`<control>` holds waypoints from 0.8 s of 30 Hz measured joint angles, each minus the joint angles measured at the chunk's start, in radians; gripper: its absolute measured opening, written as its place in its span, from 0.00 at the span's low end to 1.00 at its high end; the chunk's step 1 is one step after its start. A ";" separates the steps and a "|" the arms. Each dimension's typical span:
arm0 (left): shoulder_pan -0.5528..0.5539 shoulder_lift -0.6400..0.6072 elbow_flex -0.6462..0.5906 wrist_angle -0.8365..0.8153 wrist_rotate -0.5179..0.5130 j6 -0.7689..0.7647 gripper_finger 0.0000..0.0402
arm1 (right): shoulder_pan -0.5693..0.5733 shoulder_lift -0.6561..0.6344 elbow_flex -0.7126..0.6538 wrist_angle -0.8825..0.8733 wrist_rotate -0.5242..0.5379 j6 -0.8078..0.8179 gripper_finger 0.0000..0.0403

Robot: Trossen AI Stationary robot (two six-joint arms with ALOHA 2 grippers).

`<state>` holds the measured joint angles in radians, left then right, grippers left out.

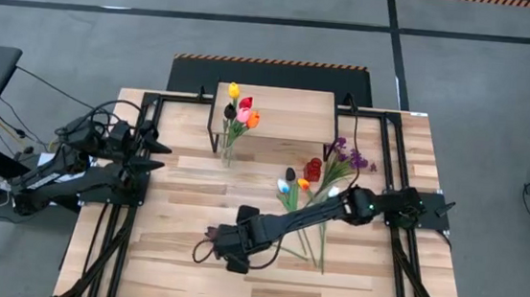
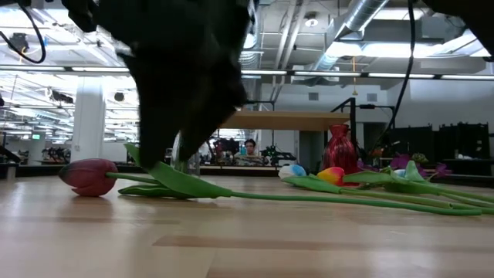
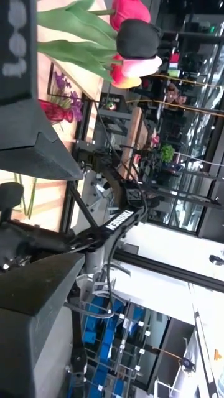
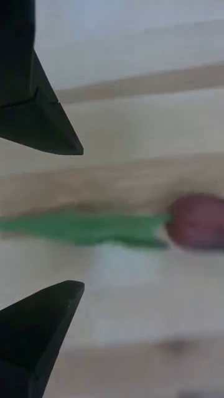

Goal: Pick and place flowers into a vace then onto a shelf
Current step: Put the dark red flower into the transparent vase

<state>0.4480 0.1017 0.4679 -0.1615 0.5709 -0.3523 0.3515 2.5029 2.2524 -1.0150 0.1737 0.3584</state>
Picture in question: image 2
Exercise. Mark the pale white artificial tulip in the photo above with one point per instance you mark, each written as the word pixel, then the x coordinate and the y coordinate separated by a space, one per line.
pixel 411 173

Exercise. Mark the white building pillar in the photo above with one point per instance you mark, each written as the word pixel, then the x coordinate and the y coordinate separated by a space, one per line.
pixel 88 123

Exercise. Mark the white and blue artificial tulip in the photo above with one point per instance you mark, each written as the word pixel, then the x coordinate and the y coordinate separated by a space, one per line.
pixel 292 171

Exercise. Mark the clear glass vase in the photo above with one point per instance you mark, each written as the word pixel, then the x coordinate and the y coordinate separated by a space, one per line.
pixel 191 168

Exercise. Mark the black cabinets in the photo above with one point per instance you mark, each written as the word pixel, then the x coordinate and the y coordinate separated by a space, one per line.
pixel 463 141

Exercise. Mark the black bar with light strips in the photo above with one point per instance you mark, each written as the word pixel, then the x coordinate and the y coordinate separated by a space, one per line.
pixel 328 73

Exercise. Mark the maroon artificial tulip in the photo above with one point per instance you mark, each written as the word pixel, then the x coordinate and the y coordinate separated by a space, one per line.
pixel 88 177

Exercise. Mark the wooden shelf with black legs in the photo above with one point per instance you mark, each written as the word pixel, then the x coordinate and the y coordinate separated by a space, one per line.
pixel 289 120

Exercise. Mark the red ribbed glass vase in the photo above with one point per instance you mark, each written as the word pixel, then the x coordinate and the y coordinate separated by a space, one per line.
pixel 339 152

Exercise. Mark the purple artificial flower bunch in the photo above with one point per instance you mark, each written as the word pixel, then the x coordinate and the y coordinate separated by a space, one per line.
pixel 401 160

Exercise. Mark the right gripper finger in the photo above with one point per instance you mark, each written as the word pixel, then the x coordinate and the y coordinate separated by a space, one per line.
pixel 162 116
pixel 216 96

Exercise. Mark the silver corrugated ventilation duct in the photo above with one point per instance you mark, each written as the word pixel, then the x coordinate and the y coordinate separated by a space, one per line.
pixel 255 58

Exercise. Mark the silver smooth ventilation duct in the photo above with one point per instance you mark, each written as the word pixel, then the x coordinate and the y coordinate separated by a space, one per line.
pixel 361 15

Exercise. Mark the person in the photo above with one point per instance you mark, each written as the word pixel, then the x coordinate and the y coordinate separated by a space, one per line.
pixel 250 148

